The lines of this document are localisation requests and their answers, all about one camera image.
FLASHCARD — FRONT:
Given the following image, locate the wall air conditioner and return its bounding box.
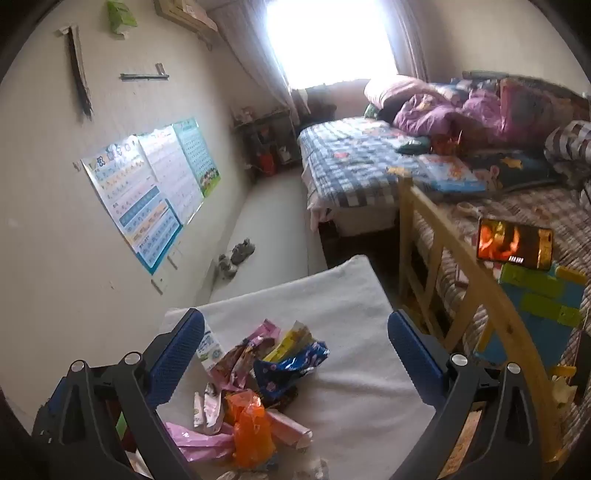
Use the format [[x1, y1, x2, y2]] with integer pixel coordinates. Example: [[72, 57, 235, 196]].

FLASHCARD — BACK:
[[154, 0, 221, 48]]

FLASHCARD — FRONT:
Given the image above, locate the white milk carton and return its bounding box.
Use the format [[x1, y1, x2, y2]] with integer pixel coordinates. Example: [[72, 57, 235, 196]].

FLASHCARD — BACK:
[[196, 323, 227, 372]]

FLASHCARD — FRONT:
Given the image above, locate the pale yellow wrapper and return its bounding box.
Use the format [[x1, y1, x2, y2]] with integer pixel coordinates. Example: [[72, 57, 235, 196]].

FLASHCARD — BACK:
[[263, 320, 324, 363]]

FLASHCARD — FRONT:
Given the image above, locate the bright window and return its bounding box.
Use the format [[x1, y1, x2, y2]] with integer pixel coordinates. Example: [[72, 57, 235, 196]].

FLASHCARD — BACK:
[[265, 0, 403, 89]]

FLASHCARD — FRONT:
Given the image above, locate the green chart wall poster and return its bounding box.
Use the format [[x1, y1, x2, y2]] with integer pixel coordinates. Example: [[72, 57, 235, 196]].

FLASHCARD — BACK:
[[173, 117, 221, 198]]

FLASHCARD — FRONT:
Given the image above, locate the long pink wrapper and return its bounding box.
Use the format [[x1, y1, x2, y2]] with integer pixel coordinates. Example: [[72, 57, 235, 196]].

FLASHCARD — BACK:
[[164, 421, 236, 463]]

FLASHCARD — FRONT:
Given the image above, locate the small white pink packet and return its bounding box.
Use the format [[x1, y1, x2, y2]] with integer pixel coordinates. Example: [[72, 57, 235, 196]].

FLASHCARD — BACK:
[[193, 382, 227, 435]]

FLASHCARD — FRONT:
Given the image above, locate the blue snack wrapper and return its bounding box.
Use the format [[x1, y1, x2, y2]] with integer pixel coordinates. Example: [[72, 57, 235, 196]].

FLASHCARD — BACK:
[[252, 340, 331, 403]]

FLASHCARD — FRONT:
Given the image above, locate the pink and white wrapper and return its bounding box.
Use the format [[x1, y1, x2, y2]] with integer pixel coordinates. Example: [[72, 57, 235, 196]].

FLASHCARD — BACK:
[[265, 408, 313, 449]]

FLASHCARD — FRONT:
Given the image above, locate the green paper box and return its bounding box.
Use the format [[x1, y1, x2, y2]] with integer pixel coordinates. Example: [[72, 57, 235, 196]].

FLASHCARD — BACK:
[[106, 0, 139, 38]]

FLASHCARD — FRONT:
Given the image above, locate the pale curtain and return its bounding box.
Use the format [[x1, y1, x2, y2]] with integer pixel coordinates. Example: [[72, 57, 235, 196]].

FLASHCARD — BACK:
[[210, 0, 297, 112]]

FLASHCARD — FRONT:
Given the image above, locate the blue chart wall poster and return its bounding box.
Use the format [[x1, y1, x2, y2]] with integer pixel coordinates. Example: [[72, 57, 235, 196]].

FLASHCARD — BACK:
[[81, 135, 184, 276]]

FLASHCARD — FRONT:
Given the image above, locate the blue and green toy board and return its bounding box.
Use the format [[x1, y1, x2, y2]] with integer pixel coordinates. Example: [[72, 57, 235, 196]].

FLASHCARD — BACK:
[[475, 262, 588, 372]]

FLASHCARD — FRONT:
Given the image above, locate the white chart wall poster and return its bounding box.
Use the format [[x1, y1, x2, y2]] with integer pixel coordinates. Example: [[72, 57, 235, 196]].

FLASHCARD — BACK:
[[137, 127, 205, 223]]

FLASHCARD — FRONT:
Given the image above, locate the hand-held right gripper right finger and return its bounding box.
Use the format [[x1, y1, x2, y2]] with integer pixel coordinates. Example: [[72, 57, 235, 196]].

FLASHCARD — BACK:
[[387, 309, 543, 480]]

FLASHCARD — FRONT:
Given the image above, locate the pink pillow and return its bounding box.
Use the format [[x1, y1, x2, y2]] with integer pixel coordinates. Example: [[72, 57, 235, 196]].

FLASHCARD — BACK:
[[364, 75, 435, 112]]

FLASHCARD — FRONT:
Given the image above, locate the purple quilt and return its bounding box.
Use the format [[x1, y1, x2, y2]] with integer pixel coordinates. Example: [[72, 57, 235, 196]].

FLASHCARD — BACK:
[[392, 87, 505, 145]]

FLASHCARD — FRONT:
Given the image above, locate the pink chocolate stick wrapper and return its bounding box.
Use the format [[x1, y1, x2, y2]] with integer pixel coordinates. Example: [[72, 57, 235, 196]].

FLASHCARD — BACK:
[[213, 320, 282, 393]]

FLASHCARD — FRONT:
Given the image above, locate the orange snack wrapper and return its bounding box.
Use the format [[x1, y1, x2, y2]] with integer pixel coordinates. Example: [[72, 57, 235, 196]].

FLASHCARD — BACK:
[[225, 390, 279, 469]]

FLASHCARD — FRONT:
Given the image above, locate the black wall strip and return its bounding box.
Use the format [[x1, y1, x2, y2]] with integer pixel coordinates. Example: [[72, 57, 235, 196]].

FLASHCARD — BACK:
[[57, 25, 94, 121]]

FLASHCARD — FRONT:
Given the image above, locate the children's picture book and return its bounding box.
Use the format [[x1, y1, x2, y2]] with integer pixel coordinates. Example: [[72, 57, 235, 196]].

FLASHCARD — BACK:
[[417, 154, 489, 193]]

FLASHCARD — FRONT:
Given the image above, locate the checked blue bed blanket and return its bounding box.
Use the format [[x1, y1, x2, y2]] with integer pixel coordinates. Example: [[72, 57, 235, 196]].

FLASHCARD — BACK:
[[298, 115, 435, 232]]

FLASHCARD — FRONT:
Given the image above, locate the metal shelf rack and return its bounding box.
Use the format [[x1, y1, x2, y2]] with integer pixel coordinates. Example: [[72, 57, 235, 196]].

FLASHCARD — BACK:
[[232, 107, 302, 175]]

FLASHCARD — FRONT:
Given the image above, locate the clear crumpled wrapper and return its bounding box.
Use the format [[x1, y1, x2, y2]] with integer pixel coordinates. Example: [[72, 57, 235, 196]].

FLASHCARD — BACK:
[[217, 459, 329, 480]]

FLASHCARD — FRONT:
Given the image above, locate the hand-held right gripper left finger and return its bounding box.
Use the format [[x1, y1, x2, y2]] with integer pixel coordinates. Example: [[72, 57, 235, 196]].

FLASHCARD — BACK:
[[30, 308, 206, 480]]

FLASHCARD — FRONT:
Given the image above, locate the smartphone with lit screen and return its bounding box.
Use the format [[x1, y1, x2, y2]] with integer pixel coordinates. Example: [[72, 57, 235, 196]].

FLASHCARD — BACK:
[[475, 217, 555, 271]]

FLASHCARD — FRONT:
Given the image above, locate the plaid pillow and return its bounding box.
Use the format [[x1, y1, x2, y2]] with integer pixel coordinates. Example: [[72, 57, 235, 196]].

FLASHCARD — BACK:
[[544, 120, 591, 178]]

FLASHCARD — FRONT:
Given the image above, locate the dark blue cartoon blanket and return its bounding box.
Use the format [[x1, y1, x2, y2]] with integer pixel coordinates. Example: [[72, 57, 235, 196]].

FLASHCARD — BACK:
[[462, 150, 565, 191]]

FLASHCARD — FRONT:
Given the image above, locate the grey wall strip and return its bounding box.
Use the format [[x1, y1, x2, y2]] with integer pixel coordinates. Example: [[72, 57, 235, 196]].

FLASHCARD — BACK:
[[119, 64, 170, 84]]

